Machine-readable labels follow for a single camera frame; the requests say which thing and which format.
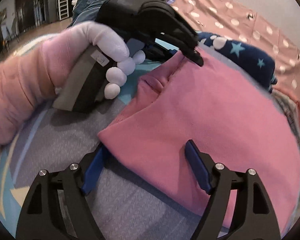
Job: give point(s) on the navy star patterned garment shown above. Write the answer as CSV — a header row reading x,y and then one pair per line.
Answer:
x,y
256,62

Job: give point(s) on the folded clothes stack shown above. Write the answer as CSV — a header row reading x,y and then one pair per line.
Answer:
x,y
291,110

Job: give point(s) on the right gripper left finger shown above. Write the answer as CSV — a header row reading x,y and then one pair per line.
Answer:
x,y
56,207

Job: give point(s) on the blue grey striped bedsheet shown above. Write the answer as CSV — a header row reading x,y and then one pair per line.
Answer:
x,y
124,205

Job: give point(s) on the white shelf rack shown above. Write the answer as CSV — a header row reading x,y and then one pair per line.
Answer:
x,y
62,9

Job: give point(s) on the pink garment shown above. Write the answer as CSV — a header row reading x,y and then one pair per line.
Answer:
x,y
227,116

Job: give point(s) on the pink polka dot duvet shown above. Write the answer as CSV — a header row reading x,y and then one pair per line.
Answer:
x,y
234,21

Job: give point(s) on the left white gloved hand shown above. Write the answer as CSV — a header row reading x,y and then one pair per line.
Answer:
x,y
62,52

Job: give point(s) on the left forearm pink sleeve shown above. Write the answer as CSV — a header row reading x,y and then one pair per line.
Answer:
x,y
24,84

